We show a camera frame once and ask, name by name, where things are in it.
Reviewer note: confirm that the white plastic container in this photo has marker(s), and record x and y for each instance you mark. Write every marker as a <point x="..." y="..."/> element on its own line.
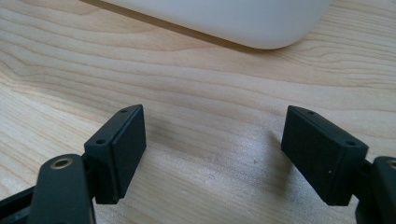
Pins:
<point x="236" y="18"/>

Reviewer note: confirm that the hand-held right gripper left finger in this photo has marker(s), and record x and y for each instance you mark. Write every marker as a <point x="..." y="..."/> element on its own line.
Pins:
<point x="120" y="155"/>

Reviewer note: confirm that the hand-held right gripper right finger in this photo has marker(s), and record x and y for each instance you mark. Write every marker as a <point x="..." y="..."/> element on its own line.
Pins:
<point x="320" y="155"/>

